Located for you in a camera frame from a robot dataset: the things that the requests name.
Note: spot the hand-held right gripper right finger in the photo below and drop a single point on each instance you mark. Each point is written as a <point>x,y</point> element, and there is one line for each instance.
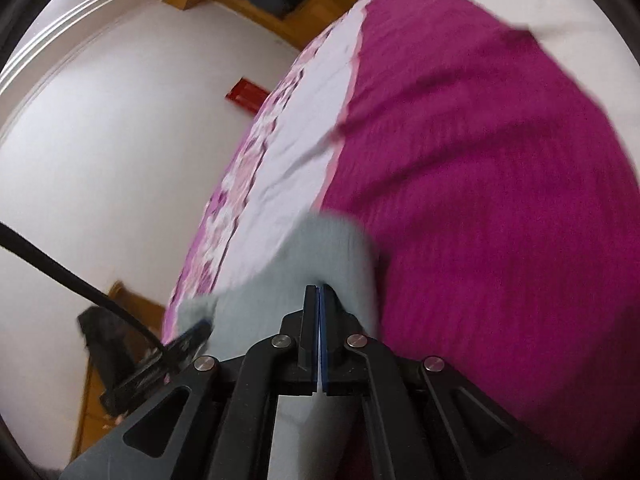
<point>327,330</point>

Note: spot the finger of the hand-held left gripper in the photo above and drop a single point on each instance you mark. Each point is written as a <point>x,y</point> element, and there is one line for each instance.
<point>192,334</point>

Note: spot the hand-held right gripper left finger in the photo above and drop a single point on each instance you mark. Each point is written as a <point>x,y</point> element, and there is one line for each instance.
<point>311,330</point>

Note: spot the grey pants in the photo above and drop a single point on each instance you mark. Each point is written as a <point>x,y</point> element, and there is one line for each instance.
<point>325,255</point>

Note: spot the pink and white patchwork quilt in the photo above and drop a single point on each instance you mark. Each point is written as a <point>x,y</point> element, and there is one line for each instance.
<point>475,185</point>

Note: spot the red chair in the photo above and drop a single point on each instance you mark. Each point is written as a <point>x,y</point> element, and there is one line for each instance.
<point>247,95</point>

